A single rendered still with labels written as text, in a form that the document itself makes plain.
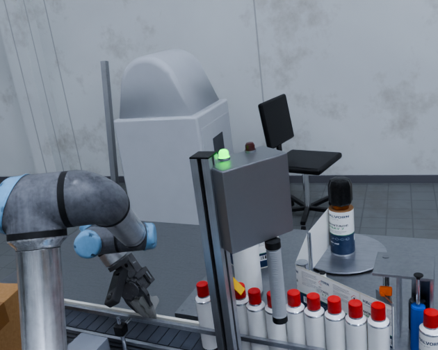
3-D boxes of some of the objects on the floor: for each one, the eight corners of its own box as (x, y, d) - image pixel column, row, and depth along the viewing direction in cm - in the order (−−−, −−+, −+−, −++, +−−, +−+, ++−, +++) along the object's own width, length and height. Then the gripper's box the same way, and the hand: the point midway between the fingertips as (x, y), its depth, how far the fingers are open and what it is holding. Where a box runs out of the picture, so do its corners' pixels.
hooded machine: (244, 210, 457) (224, 42, 408) (218, 244, 396) (192, 51, 348) (169, 208, 486) (143, 51, 437) (135, 239, 425) (100, 60, 376)
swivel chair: (340, 200, 453) (334, 87, 420) (352, 231, 389) (347, 101, 356) (268, 206, 460) (256, 96, 427) (269, 237, 397) (256, 111, 364)
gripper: (136, 248, 149) (175, 304, 150) (118, 258, 153) (156, 313, 155) (119, 262, 141) (161, 321, 142) (101, 272, 146) (141, 329, 147)
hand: (151, 319), depth 146 cm, fingers closed
